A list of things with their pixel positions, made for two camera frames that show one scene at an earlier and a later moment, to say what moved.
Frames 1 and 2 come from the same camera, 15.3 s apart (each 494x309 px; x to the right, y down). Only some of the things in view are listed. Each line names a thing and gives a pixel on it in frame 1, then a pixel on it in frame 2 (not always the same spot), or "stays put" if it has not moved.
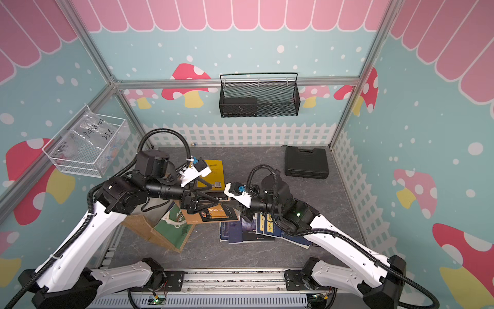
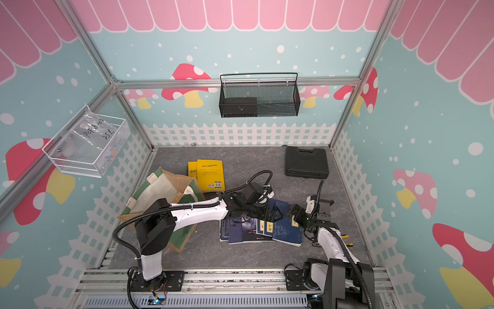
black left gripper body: x=186 y=203 -> x=260 y=211
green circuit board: x=159 y=301 stays put
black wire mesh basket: x=258 y=99 stays put
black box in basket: x=238 y=107 stays put
